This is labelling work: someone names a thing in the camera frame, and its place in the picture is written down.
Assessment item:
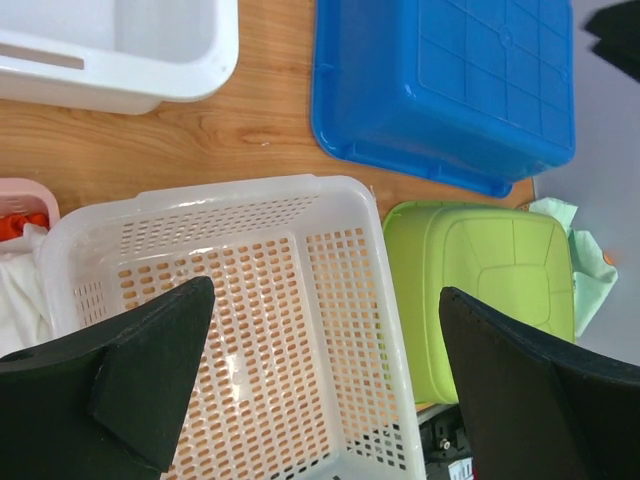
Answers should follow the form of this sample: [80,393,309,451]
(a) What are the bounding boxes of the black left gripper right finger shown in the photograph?
[439,287,639,479]

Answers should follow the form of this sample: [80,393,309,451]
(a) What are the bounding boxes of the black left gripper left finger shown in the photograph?
[1,276,215,479]

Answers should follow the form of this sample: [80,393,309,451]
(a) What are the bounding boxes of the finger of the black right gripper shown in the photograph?
[583,1,639,82]

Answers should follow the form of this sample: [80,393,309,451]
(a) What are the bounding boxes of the green plastic tub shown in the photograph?
[382,200,577,405]

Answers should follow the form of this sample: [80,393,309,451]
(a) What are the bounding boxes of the blue plastic tub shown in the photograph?
[310,0,575,198]

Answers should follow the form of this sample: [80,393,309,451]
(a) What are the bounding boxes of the white perforated plastic basket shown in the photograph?
[39,175,425,479]

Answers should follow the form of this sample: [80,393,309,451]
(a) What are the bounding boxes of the white plastic tub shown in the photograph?
[1,0,239,115]

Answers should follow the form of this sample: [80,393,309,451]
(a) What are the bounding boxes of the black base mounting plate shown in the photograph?
[417,405,474,480]

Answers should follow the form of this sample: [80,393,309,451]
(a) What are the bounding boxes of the white cloth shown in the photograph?
[1,224,53,356]

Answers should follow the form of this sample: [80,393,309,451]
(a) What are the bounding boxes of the light green printed cloth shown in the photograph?
[521,197,619,339]

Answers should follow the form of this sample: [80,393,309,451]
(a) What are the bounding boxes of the orange cloth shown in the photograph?
[0,213,49,241]

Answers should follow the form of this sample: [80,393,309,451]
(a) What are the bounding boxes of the pink perforated plastic basket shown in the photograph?
[1,178,60,229]

